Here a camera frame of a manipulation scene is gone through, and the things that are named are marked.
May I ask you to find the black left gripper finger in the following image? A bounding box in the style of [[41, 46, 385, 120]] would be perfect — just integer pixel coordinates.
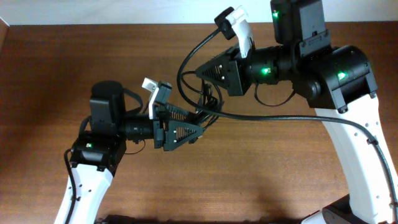
[[165, 104, 198, 123], [164, 120, 203, 151]]

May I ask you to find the black usb cable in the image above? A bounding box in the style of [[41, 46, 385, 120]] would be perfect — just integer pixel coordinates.
[[180, 70, 224, 129]]

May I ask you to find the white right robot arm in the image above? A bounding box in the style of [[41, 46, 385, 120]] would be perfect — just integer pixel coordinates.
[[196, 0, 397, 223]]

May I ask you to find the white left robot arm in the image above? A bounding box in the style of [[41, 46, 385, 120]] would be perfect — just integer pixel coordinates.
[[55, 78, 205, 223]]

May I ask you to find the thick black camera cable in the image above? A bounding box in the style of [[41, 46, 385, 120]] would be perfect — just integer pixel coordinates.
[[176, 27, 398, 218]]

